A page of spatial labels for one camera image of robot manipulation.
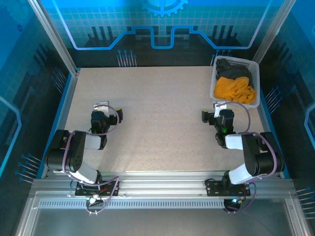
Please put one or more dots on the aluminium corner post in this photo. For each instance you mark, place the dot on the aluminium corner post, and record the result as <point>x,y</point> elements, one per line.
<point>54,34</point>
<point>273,29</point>

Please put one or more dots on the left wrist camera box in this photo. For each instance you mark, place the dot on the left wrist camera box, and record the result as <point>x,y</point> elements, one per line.
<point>103,107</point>

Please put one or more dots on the aluminium side rail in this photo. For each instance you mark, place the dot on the aluminium side rail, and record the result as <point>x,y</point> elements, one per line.
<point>66,105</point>

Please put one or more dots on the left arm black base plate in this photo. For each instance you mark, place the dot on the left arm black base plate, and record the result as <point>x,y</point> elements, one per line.
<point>113,189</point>

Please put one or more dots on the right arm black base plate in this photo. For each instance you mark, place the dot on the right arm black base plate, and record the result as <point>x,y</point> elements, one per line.
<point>214,188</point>

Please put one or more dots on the steel bottom plate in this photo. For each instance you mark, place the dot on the steel bottom plate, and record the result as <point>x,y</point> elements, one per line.
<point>160,223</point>

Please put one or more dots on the aluminium frame rail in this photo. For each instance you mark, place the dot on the aluminium frame rail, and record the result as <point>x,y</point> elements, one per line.
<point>160,184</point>

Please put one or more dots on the black t-shirt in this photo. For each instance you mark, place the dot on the black t-shirt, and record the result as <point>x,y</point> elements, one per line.
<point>222,64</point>

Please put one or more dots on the white plastic basket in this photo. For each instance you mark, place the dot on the white plastic basket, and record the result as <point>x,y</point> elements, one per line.
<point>256,73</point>

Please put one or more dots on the yellow t-shirt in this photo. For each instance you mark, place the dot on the yellow t-shirt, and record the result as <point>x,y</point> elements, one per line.
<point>233,89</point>

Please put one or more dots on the dark grey t-shirt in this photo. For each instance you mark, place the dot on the dark grey t-shirt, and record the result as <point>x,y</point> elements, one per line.
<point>237,72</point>

